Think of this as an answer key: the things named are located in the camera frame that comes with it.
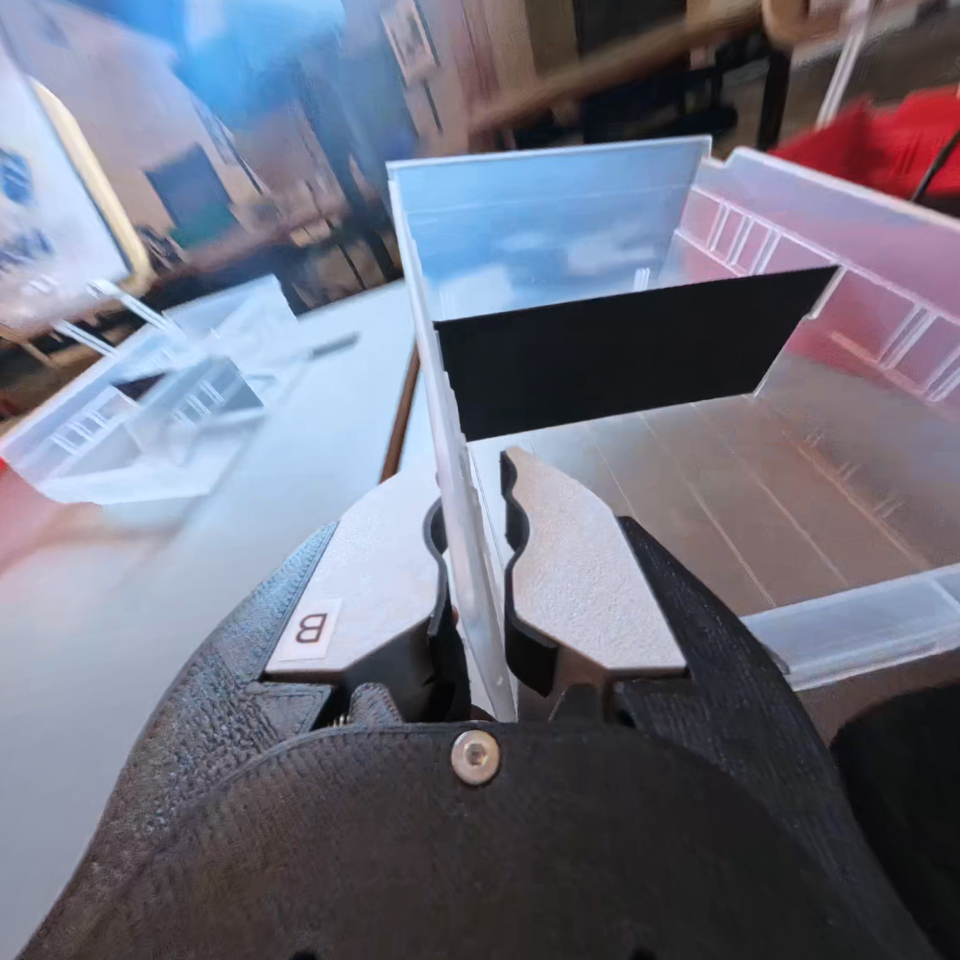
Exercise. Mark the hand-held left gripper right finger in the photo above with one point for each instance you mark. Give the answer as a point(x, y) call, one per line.
point(577, 577)

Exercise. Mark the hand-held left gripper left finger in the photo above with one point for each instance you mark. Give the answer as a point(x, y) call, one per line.
point(367, 577)

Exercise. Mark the wooden table with black legs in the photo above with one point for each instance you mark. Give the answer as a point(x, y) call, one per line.
point(637, 52)

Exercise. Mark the person's dark pants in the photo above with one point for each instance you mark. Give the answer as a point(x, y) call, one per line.
point(900, 810)

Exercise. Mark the clear plastic bin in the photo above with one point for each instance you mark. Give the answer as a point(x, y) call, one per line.
point(150, 450)
point(675, 487)

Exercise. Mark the red container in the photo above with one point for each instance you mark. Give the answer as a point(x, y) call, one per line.
point(862, 150)

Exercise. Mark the black bin divider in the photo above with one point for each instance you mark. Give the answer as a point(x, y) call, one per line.
point(615, 352)

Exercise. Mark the grey pen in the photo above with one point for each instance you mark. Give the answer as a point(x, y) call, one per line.
point(334, 346)

